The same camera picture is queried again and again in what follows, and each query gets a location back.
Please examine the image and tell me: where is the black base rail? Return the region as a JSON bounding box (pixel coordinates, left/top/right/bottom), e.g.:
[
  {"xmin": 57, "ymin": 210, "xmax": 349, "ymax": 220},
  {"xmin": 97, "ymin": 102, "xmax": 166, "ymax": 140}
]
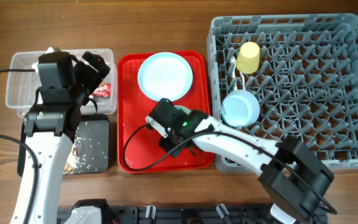
[{"xmin": 56, "ymin": 203, "xmax": 328, "ymax": 224}]

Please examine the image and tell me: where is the yellow plastic cup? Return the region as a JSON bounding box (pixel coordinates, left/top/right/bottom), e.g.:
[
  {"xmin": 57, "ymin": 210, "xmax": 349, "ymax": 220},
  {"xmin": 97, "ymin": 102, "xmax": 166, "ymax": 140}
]
[{"xmin": 236, "ymin": 42, "xmax": 260, "ymax": 74}]

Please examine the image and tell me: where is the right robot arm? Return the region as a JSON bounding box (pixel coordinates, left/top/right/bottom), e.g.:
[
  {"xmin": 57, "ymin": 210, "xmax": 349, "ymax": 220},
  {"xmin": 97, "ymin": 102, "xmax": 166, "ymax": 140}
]
[{"xmin": 149, "ymin": 105, "xmax": 337, "ymax": 223}]

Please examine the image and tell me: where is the light blue plate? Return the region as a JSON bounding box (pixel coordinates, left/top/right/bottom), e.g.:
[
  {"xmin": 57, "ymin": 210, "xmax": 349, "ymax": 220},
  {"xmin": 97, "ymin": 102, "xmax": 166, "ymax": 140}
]
[{"xmin": 137, "ymin": 52, "xmax": 193, "ymax": 101}]

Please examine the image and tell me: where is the grey dishwasher rack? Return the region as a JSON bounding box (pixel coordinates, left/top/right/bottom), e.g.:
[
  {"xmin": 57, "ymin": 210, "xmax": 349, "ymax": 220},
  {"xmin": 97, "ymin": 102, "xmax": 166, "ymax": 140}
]
[{"xmin": 206, "ymin": 13, "xmax": 358, "ymax": 169}]

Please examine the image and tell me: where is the red snack wrapper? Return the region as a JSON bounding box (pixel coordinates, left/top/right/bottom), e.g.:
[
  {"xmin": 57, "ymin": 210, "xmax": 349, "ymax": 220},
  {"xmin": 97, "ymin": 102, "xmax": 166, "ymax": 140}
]
[{"xmin": 91, "ymin": 83, "xmax": 111, "ymax": 98}]

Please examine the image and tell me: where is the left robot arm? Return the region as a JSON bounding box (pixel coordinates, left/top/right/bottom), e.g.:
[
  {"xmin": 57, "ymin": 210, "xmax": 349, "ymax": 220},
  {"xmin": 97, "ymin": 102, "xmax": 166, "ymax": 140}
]
[{"xmin": 11, "ymin": 51, "xmax": 111, "ymax": 223}]

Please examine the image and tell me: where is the white plastic spoon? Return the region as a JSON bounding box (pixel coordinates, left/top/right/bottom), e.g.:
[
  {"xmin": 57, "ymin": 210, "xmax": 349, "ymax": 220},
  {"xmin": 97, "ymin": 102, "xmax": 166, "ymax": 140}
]
[{"xmin": 229, "ymin": 56, "xmax": 237, "ymax": 90}]

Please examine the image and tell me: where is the clear plastic bin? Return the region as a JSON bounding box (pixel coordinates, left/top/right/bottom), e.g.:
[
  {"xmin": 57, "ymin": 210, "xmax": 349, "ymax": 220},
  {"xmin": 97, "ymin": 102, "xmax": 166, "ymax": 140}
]
[{"xmin": 6, "ymin": 49, "xmax": 117, "ymax": 118}]

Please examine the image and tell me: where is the red plastic tray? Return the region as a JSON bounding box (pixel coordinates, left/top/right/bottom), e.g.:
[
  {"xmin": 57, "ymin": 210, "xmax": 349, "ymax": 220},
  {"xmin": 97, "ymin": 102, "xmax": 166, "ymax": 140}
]
[{"xmin": 117, "ymin": 50, "xmax": 214, "ymax": 173}]

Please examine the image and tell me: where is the green bowl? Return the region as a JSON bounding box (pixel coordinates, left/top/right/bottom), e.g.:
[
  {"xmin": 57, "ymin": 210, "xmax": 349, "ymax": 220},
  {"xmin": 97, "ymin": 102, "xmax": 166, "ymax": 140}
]
[{"xmin": 175, "ymin": 105, "xmax": 191, "ymax": 114}]

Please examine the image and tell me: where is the black waste tray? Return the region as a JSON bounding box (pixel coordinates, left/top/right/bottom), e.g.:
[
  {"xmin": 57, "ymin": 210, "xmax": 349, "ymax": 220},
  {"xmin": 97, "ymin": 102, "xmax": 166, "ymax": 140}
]
[{"xmin": 21, "ymin": 114, "xmax": 109, "ymax": 175}]

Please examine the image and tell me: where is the food scraps and rice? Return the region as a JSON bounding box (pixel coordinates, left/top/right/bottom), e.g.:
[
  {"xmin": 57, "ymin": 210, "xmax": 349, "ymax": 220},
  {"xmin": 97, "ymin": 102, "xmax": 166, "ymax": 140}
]
[{"xmin": 63, "ymin": 120, "xmax": 105, "ymax": 174}]

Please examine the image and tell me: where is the white tissue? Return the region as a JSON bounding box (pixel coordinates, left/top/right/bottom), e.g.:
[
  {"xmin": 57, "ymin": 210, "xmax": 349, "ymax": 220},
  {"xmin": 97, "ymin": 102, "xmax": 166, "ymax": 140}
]
[{"xmin": 32, "ymin": 62, "xmax": 39, "ymax": 73}]

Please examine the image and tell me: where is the white plastic fork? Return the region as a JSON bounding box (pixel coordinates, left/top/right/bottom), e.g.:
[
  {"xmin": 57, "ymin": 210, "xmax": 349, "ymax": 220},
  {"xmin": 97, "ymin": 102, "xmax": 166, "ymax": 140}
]
[{"xmin": 239, "ymin": 72, "xmax": 246, "ymax": 90}]

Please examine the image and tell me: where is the light blue small bowl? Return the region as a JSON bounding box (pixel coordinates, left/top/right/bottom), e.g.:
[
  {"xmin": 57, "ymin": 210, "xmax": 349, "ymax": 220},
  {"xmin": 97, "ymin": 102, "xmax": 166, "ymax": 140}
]
[{"xmin": 221, "ymin": 90, "xmax": 260, "ymax": 128}]

